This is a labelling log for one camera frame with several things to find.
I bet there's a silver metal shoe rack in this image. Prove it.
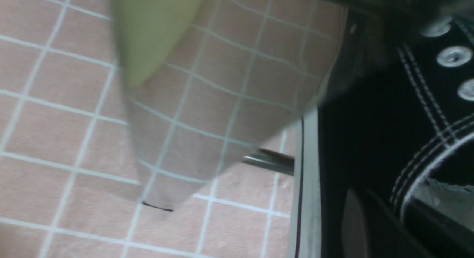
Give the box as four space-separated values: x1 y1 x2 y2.
242 148 295 176

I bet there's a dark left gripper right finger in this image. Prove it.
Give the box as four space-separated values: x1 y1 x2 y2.
293 0 474 258

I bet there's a right olive green slide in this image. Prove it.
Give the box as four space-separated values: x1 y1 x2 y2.
111 0 205 89

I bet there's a pink checkered tablecloth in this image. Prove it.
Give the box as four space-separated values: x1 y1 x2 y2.
1 0 298 258

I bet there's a black canvas sneaker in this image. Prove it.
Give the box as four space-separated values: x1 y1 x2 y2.
287 6 474 258

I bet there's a translucent left gripper left finger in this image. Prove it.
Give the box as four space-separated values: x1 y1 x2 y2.
120 0 347 211

